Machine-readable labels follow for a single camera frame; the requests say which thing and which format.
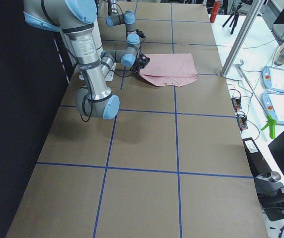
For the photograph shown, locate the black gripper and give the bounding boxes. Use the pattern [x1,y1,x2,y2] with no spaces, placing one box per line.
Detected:
[131,56,146,73]

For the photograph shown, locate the pink Snoopy t-shirt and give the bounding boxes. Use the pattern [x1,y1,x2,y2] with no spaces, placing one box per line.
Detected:
[139,53,198,87]

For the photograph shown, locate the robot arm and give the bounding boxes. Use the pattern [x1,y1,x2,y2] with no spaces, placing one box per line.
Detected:
[24,0,143,119]
[106,0,146,39]

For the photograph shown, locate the metal grabber rod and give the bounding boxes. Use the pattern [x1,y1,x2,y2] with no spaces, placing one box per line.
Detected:
[234,59,272,119]

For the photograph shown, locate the red cylinder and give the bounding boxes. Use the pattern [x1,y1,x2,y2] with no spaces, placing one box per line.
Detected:
[210,0,221,23]

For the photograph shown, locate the black tripod legs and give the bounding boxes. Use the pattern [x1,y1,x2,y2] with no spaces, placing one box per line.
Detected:
[222,2,242,35]

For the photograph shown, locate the lower orange connector board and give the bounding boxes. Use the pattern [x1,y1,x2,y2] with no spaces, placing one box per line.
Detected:
[236,114,248,131]

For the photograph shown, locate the upper blue teach pendant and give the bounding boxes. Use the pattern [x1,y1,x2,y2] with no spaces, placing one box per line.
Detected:
[262,66,284,93]

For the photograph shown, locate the blue teach pendant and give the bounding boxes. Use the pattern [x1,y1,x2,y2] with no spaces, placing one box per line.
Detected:
[262,92,284,125]
[262,66,284,93]

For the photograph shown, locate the lower blue teach pendant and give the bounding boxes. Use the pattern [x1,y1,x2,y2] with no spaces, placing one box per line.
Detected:
[262,92,284,125]

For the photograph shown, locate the black desk clamp stand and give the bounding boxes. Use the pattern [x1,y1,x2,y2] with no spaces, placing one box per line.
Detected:
[254,173,284,222]

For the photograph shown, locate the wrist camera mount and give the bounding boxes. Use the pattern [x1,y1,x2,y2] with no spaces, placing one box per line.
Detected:
[139,53,150,69]
[136,29,145,39]

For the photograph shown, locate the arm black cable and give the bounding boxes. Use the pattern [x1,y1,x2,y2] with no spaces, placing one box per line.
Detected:
[78,49,142,122]

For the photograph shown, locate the aluminium frame post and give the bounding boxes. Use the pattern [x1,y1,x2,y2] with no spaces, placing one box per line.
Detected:
[221,0,264,77]

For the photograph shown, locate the green plastic grabber handle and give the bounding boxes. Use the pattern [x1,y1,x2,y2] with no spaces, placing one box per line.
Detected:
[261,115,277,139]

